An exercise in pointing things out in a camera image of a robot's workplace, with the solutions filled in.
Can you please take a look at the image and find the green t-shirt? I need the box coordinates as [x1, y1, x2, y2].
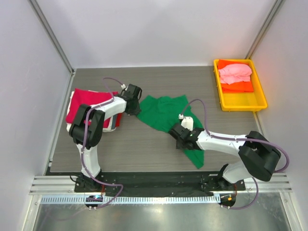
[137, 95, 204, 169]

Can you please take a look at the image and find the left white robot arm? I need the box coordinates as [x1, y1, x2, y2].
[67, 84, 142, 193]

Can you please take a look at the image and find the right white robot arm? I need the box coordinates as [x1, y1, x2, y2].
[168, 123, 281, 191]

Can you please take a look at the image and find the white folded t-shirt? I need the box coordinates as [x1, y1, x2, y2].
[65, 89, 122, 132]

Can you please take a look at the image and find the red folded t-shirt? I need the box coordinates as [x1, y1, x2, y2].
[65, 88, 120, 128]

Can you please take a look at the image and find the yellow plastic bin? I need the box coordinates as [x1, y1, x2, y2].
[214, 59, 268, 112]

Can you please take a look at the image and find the orange t-shirt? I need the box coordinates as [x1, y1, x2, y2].
[217, 59, 254, 93]

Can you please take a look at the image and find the pink crumpled t-shirt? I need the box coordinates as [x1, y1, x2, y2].
[218, 64, 252, 85]

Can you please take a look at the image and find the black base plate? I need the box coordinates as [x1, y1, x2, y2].
[71, 171, 246, 197]

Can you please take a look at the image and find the aluminium frame rail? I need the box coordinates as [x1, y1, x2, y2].
[29, 173, 293, 195]

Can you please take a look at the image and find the white slotted cable duct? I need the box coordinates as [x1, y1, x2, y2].
[40, 194, 221, 205]

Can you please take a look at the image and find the left aluminium corner post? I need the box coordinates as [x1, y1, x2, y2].
[28, 0, 75, 75]

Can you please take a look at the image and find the aluminium corner post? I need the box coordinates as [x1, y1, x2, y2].
[28, 0, 75, 75]
[245, 0, 285, 59]

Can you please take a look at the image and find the right aluminium corner post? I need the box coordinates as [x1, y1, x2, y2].
[245, 0, 285, 59]

